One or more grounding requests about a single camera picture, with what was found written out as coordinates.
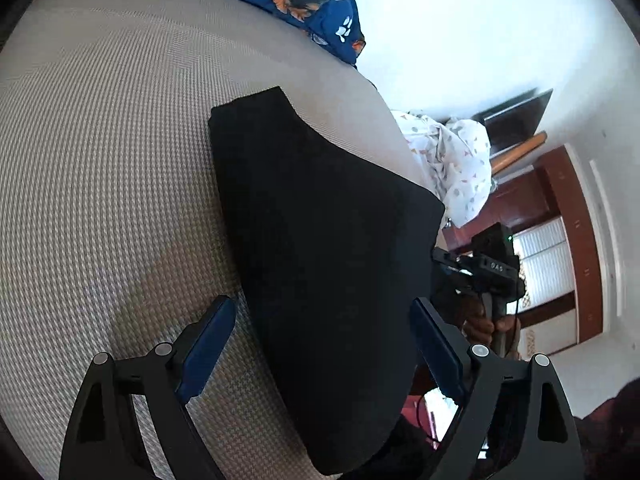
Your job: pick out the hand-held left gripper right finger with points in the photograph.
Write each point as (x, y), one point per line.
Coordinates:
(437, 347)

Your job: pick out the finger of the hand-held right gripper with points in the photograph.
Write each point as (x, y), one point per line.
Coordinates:
(452, 262)

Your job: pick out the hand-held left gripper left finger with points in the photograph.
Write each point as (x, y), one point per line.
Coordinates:
(207, 347)

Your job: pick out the black pants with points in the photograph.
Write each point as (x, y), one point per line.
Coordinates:
(325, 260)

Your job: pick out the person's right hand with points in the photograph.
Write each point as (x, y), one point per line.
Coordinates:
(482, 327)

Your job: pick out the white window blind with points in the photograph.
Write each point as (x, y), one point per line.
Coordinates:
(542, 260)

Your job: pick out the white dotted cloth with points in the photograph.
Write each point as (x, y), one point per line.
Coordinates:
(460, 170)

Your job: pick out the tan wooden stick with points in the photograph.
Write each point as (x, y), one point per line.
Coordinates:
(520, 152)

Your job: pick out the dark red cloth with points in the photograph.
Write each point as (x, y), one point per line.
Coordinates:
(610, 435)

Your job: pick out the beige woven bed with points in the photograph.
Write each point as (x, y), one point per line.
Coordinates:
(110, 160)

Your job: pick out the blue dog printed blanket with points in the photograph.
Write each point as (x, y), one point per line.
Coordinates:
(320, 5)

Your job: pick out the wooden door frame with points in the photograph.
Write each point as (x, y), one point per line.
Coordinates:
(570, 195)

